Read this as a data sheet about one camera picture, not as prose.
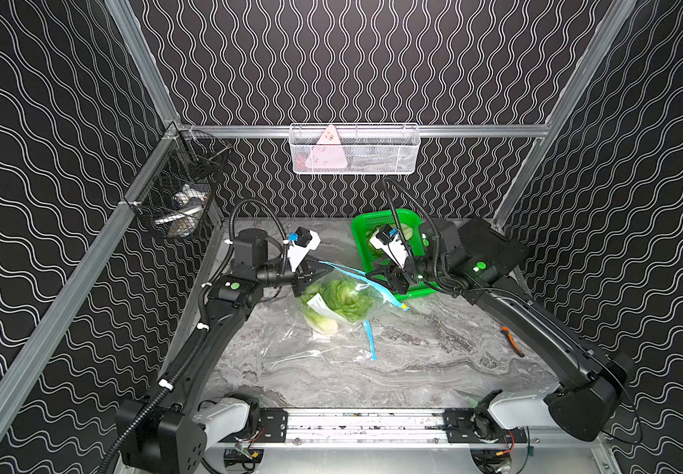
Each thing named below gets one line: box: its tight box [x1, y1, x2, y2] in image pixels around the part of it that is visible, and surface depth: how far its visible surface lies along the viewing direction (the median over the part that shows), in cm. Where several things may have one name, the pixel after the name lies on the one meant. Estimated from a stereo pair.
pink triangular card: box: [304, 124, 348, 169], surface depth 92 cm
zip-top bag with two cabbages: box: [297, 261, 411, 337], surface depth 76 cm
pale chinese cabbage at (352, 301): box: [320, 278, 375, 323], surface depth 77 cm
